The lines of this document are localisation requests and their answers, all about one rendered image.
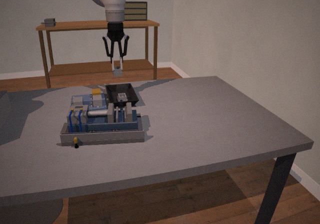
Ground orange-yellow block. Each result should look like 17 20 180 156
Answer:
92 88 101 95

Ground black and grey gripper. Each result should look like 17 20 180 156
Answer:
102 23 129 70

